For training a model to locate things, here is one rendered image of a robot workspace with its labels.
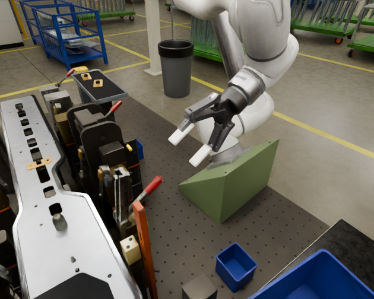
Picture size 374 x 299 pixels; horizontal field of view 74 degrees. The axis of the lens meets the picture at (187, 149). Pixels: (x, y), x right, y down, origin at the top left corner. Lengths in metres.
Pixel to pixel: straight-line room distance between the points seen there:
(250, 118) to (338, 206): 1.45
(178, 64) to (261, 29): 3.02
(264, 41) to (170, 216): 0.81
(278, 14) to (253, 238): 0.83
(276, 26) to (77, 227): 0.72
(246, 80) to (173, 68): 2.96
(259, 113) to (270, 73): 0.54
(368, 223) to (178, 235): 1.70
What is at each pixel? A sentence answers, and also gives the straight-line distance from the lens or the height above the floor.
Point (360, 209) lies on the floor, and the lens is 2.52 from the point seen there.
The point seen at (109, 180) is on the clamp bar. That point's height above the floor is 1.21.
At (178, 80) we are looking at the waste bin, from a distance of 3.67.
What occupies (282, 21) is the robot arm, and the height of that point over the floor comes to 1.51.
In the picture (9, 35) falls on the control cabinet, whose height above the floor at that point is 0.28.
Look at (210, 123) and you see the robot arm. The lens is 1.13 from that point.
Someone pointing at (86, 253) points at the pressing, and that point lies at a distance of 0.75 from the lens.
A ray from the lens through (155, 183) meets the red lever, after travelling 0.66.
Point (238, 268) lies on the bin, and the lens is 1.03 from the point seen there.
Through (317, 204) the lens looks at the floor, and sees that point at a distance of 2.38.
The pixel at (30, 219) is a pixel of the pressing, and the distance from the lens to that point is 0.89.
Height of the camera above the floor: 1.60
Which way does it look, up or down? 37 degrees down
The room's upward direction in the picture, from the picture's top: straight up
